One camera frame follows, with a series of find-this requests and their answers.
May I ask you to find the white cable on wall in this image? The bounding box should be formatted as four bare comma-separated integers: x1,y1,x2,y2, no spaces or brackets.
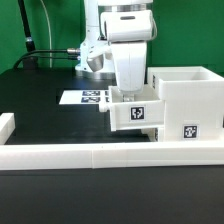
39,0,54,69

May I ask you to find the white U-shaped border fence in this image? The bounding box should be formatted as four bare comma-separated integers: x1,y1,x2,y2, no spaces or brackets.
0,113,224,170

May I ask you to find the white drawer box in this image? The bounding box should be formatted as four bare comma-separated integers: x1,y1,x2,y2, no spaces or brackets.
99,85,165,131
148,128,159,142

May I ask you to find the black pole with clamp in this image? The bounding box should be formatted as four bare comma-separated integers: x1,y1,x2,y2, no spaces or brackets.
18,0,38,70

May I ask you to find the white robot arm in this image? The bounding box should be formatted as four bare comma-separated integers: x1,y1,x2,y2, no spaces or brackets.
76,0,157,102

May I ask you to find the white fiducial marker sheet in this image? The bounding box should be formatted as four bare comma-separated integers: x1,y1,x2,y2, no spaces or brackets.
59,90,109,105

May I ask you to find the white drawer cabinet frame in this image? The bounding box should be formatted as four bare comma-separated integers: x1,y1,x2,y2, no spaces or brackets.
147,67,224,142

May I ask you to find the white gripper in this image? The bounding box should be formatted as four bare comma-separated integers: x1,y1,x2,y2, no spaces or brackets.
87,10,154,102

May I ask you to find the black cable into robot base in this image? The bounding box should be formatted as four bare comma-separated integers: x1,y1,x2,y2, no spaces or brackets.
13,47,82,70

